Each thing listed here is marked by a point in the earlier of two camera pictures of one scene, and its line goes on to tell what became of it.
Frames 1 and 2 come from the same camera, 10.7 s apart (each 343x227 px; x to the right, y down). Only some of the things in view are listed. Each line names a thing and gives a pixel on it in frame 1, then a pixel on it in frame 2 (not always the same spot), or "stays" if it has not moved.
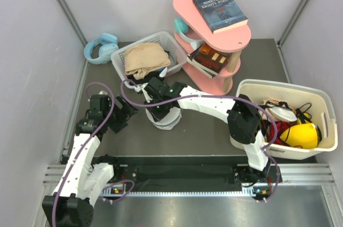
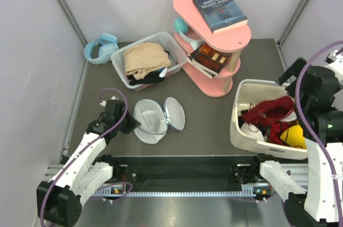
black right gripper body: x=158 y=111 → x=295 y=70
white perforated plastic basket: x=162 y=38 stays
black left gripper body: x=121 y=116 → x=128 y=125
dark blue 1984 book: x=219 y=10 stays
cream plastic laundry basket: x=321 y=105 stays
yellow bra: x=303 y=136 stays
